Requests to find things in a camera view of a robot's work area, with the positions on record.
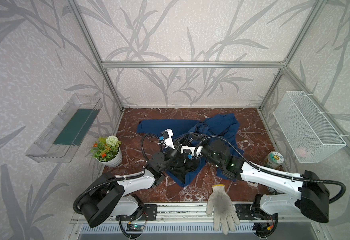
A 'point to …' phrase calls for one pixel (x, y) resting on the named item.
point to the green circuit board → (134, 227)
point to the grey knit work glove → (220, 205)
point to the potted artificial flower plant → (107, 151)
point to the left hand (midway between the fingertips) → (192, 133)
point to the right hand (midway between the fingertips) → (192, 130)
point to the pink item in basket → (300, 151)
